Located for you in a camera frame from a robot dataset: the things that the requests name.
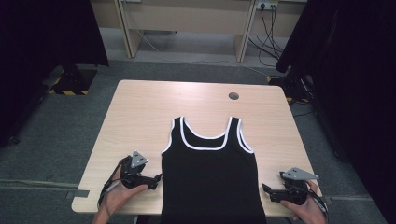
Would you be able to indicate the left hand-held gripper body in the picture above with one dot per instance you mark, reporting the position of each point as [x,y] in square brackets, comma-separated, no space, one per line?
[132,179]

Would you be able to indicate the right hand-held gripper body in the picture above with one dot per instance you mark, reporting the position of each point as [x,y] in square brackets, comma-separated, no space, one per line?
[295,191]

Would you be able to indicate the black white-trimmed tank top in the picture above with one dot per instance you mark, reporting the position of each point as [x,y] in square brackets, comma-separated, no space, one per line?
[210,180]

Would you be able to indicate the person's left hand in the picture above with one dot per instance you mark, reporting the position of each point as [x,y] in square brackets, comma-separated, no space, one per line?
[118,197]

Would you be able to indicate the person's right hand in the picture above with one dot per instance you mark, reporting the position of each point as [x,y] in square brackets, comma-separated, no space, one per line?
[311,211]

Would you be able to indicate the grey floor tape piece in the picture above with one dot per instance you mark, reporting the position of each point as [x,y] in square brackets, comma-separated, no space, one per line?
[77,194]
[326,200]

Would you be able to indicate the grey round table grommet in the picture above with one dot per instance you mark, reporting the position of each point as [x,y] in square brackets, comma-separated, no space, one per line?
[233,96]

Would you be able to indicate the black stand base hazard tape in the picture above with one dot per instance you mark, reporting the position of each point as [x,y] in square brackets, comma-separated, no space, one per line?
[292,88]
[73,82]

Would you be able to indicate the black curtain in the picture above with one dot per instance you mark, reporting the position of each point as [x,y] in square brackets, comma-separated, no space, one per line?
[358,77]
[37,62]

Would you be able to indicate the beige wooden desk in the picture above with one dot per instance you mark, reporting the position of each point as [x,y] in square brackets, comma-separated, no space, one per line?
[186,15]

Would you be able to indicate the white power strip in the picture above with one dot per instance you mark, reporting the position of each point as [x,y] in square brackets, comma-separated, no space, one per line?
[267,4]

